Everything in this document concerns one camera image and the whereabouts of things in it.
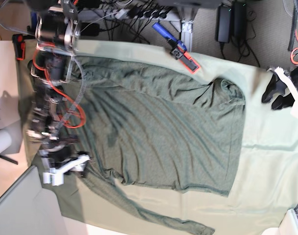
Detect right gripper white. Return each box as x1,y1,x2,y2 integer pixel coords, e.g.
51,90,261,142
40,149,90,186

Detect aluminium frame post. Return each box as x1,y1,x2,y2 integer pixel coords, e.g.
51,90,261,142
177,7,198,52

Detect orange black corner clamp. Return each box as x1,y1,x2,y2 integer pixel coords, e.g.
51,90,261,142
12,34,25,60

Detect black power adapter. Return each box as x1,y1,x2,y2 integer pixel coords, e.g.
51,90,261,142
233,1,247,39
215,5,232,43

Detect white bin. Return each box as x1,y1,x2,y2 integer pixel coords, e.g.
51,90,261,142
0,166,68,235

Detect right black power adapter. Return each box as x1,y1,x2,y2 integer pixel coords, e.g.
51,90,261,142
233,1,247,39

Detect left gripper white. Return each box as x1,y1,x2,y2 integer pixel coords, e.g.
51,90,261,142
261,67,298,119

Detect left black power adapter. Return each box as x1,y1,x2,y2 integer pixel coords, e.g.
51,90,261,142
215,5,232,43

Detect blue orange bar clamp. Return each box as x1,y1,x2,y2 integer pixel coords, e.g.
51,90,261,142
152,23,200,74

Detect green T-shirt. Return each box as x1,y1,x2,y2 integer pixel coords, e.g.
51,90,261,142
46,57,246,235

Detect white cylindrical cup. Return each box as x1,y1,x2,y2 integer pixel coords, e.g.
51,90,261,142
0,130,12,153

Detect white power strip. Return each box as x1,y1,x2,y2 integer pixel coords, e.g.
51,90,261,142
104,9,180,22

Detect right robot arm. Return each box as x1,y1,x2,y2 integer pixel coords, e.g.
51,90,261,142
26,0,90,186

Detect light green table cloth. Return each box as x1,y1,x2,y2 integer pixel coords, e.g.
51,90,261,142
16,39,298,235

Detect black flat power brick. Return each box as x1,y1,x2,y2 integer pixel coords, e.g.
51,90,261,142
80,23,100,37

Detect black stick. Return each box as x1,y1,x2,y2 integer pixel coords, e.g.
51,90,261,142
0,154,18,165

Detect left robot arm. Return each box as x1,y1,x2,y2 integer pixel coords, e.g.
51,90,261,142
261,0,298,119

